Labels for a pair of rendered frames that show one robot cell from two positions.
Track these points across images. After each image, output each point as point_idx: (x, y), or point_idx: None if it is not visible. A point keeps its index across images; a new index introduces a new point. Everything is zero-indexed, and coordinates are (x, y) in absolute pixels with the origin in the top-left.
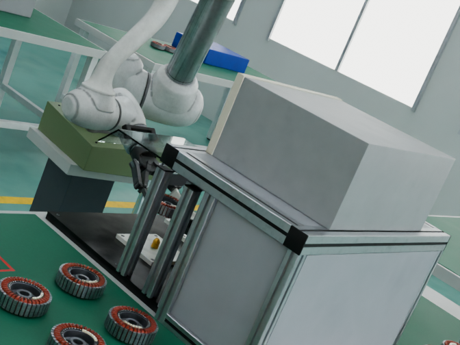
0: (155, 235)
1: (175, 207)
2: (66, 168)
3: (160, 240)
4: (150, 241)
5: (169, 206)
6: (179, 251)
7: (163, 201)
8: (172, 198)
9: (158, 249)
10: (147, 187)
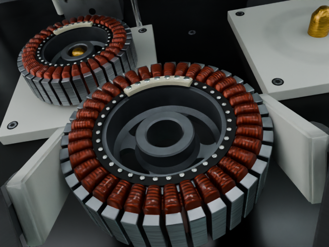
0: (279, 80)
1: (179, 65)
2: None
3: (274, 62)
4: (318, 53)
5: (212, 68)
6: (239, 32)
7: (187, 144)
8: (98, 161)
9: (308, 27)
10: (327, 144)
